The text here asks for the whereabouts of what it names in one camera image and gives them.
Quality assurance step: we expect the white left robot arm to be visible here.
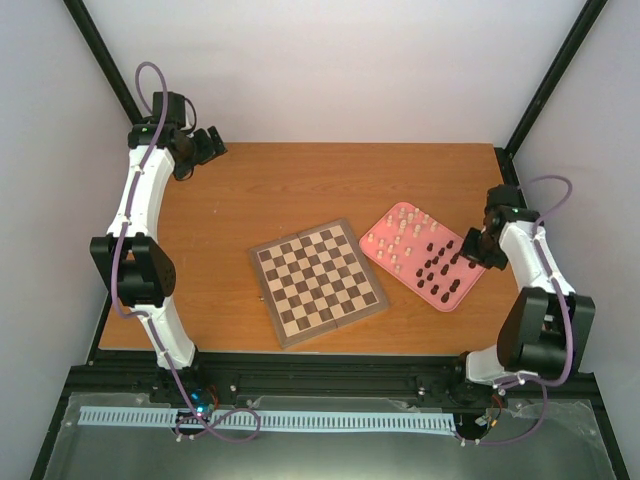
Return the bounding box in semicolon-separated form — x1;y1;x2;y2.
90;92;227;403

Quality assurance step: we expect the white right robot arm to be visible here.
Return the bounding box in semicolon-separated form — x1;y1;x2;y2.
461;184;595;389

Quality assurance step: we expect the wooden chess board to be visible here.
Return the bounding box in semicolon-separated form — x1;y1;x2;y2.
249;218;389;349

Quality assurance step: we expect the pink plastic tray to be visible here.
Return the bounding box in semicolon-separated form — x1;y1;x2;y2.
359;202;486;313

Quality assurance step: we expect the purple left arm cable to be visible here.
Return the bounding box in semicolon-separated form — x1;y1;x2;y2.
110;61;261;444

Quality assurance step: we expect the black aluminium frame rail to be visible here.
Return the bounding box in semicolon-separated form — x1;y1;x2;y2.
64;349;596;401

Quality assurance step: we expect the light blue cable duct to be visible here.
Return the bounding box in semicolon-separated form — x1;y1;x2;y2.
77;406;455;436

